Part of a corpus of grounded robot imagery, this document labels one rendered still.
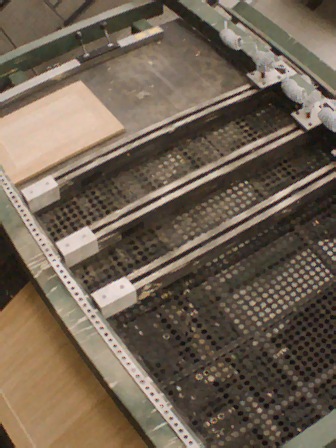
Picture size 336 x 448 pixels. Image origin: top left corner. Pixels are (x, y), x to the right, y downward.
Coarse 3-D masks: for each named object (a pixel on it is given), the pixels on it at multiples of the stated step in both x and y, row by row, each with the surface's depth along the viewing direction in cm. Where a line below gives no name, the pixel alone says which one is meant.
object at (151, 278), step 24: (288, 192) 260; (312, 192) 261; (240, 216) 254; (264, 216) 253; (192, 240) 248; (216, 240) 248; (240, 240) 253; (168, 264) 246; (192, 264) 246; (120, 288) 238; (144, 288) 240
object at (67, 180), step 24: (264, 72) 291; (288, 72) 295; (240, 96) 291; (264, 96) 297; (168, 120) 283; (192, 120) 283; (216, 120) 291; (120, 144) 276; (144, 144) 277; (72, 168) 270; (96, 168) 271; (24, 192) 263; (48, 192) 264
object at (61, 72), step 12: (132, 36) 324; (144, 36) 324; (156, 36) 326; (120, 48) 320; (132, 48) 324; (72, 60) 315; (96, 60) 317; (48, 72) 311; (60, 72) 310; (72, 72) 313; (24, 84) 306; (36, 84) 306; (48, 84) 310; (0, 96) 303; (12, 96) 302; (24, 96) 307; (0, 108) 303
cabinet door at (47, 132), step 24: (48, 96) 303; (72, 96) 303; (0, 120) 296; (24, 120) 295; (48, 120) 294; (72, 120) 294; (96, 120) 293; (0, 144) 287; (24, 144) 287; (48, 144) 286; (72, 144) 285; (96, 144) 286; (24, 168) 278; (48, 168) 279
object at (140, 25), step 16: (16, 80) 320; (240, 128) 302; (112, 208) 271; (160, 240) 262; (160, 256) 258; (288, 256) 260; (192, 288) 250; (192, 304) 244; (192, 320) 248; (224, 320) 242; (208, 336) 241; (240, 336) 238; (240, 352) 234; (256, 368) 230; (256, 384) 226; (272, 384) 226; (272, 400) 222; (304, 416) 216
